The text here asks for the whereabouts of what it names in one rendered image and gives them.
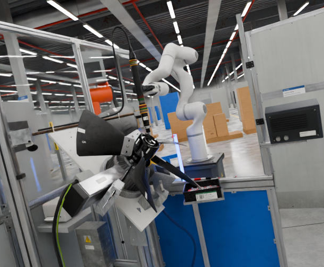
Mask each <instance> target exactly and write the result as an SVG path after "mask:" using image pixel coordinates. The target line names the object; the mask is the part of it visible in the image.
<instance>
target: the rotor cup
mask: <svg viewBox="0 0 324 267"><path fill-rule="evenodd" d="M138 139H139V141H138ZM148 140H151V143H150V142H149V141H148ZM137 141H138V142H137ZM136 142H137V144H136ZM159 147H160V145H159V143H158V141H157V140H156V139H155V138H154V137H153V136H151V135H149V134H147V133H141V134H140V135H139V136H138V138H137V139H136V140H135V142H134V145H133V150H132V154H131V156H126V158H127V160H128V161H129V162H130V163H131V164H132V165H134V166H137V165H138V163H139V162H140V160H141V151H143V155H144V156H145V160H146V162H145V164H146V166H147V167H148V166H149V165H150V159H151V158H152V157H153V156H154V154H155V153H156V152H157V150H158V149H159ZM148 149H150V150H149V152H147V150H148ZM146 152H147V153H146ZM147 167H146V168H147Z"/></svg>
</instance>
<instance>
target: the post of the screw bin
mask: <svg viewBox="0 0 324 267"><path fill-rule="evenodd" d="M192 206H193V211H194V216H195V221H196V226H197V232H198V235H199V240H200V245H201V250H202V255H203V260H204V265H205V267H210V262H209V257H208V252H207V248H206V243H205V238H204V233H203V228H202V223H201V217H200V212H199V208H198V204H192Z"/></svg>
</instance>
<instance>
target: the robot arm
mask: <svg viewBox="0 0 324 267"><path fill-rule="evenodd" d="M197 59H198V53H197V51H196V50H194V49H193V48H190V47H181V46H178V45H176V44H174V43H169V44H167V45H166V46H165V48H164V51H163V54H162V57H161V60H160V63H159V66H158V68H157V69H155V70H154V71H152V72H151V73H150V74H148V75H147V77H146V78H145V80H144V82H143V85H140V90H141V91H143V95H144V96H164V95H166V94H167V93H168V91H169V87H168V85H167V84H166V83H161V82H158V81H159V80H161V79H164V78H166V77H168V76H169V75H170V73H171V71H174V72H175V73H176V75H177V76H178V79H179V85H180V97H179V101H178V104H177V108H176V116H177V118H178V119H179V120H181V121H187V120H193V119H194V122H193V124H192V125H190V126H189V127H187V129H186V133H187V138H188V144H189V147H190V152H191V157H192V158H190V159H188V160H187V161H188V162H190V163H195V162H202V161H206V160H208V159H211V158H212V157H213V156H212V155H209V154H207V151H206V146H205V140H204V136H203V130H202V123H203V120H204V118H205V116H206V114H207V107H206V105H205V104H204V103H203V102H194V103H189V104H188V103H187V102H188V100H189V98H190V97H191V95H192V94H193V90H194V86H193V79H192V76H191V74H189V73H188V72H186V71H185V70H184V69H183V67H184V66H187V65H190V64H193V63H195V62H196V61H197Z"/></svg>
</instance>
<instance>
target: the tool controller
mask: <svg viewBox="0 0 324 267"><path fill-rule="evenodd" d="M265 119H266V124H267V129H268V134H269V139H270V143H271V144H278V143H286V142H292V141H300V140H309V139H318V138H323V130H322V122H321V113H320V105H319V103H318V101H317V99H309V100H303V101H297V102H292V103H286V104H280V105H275V106H269V107H266V108H265Z"/></svg>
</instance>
